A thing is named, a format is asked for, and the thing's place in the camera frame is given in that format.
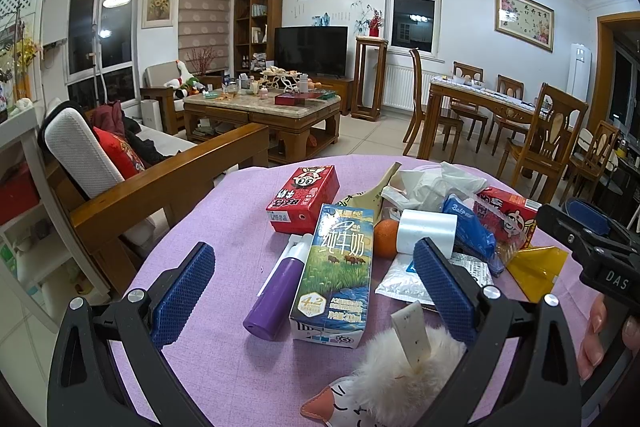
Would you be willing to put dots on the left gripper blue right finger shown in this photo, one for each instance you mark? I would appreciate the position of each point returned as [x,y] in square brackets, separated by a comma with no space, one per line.
[451,288]

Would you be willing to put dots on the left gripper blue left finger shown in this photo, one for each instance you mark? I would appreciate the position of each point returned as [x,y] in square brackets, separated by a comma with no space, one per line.
[176,292]

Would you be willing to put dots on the white plastic bag roll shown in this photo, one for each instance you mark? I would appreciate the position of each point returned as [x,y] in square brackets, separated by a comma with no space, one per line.
[417,224]

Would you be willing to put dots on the yellow foil wrapper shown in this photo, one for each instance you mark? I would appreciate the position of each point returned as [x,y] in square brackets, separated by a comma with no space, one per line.
[536,270]

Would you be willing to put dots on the blue green milk carton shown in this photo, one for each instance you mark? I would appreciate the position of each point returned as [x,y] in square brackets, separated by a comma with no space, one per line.
[331,304]

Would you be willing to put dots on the red milk carton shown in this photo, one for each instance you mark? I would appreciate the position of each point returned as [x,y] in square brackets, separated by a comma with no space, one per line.
[510,217]
[296,207]

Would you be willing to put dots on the white plastic pouch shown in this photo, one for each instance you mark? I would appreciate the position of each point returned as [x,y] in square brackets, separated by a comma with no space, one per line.
[401,282]

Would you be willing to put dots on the blue snack wrapper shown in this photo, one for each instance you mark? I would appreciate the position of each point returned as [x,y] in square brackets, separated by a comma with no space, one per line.
[471,237]

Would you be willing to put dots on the purple tablecloth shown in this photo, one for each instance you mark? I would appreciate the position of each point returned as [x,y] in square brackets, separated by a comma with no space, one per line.
[237,379]

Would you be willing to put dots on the orange fruit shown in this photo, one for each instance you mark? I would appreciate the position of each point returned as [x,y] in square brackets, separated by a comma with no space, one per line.
[385,239]

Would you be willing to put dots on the purple spray bottle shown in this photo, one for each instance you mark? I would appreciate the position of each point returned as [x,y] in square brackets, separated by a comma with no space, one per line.
[275,297]

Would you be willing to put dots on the beige paper food bag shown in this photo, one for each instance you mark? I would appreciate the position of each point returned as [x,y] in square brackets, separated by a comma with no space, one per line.
[371,199]

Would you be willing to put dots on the white fluffy cat plush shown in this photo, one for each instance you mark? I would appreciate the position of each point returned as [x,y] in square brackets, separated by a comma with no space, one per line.
[401,373]

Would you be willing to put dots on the wooden sofa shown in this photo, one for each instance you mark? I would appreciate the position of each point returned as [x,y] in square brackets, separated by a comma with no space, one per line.
[101,207]

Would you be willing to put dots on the near wooden dining chair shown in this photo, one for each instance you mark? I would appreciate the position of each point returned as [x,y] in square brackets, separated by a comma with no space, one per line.
[549,142]

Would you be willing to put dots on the wooden dining chair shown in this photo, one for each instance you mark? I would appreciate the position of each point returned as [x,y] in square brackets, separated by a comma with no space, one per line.
[419,114]
[549,142]

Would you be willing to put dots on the red cushion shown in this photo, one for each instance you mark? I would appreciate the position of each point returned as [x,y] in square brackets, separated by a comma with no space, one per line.
[122,155]

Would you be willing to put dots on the left wooden dining chair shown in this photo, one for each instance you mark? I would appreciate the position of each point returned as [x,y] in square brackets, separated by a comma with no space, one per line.
[419,114]

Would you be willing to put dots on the white air conditioner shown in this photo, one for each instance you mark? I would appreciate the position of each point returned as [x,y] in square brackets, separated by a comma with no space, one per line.
[579,71]

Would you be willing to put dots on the wooden plant stand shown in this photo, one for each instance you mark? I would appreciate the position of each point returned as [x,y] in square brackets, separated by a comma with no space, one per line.
[369,77]

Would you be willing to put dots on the wooden dining table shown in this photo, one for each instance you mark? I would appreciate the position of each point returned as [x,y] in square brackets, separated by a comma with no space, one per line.
[442,92]

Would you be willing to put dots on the wooden coffee table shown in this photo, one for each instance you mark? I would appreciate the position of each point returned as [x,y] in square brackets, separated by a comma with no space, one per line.
[296,132]

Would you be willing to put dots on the wooden armchair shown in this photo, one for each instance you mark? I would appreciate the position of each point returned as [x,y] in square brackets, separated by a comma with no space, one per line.
[161,83]

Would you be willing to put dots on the framed floral picture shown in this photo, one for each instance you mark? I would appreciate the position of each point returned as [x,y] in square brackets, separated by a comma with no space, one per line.
[526,20]

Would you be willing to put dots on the black television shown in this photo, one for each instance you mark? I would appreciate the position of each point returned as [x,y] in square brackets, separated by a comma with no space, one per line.
[314,50]

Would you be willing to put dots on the red flower vase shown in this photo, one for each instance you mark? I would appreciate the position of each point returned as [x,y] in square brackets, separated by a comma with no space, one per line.
[375,24]

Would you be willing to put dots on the wooden bookshelf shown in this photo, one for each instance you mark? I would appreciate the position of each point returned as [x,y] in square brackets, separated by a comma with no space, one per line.
[254,34]

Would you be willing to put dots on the framed sunflower painting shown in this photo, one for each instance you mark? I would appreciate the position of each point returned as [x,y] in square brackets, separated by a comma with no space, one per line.
[158,13]

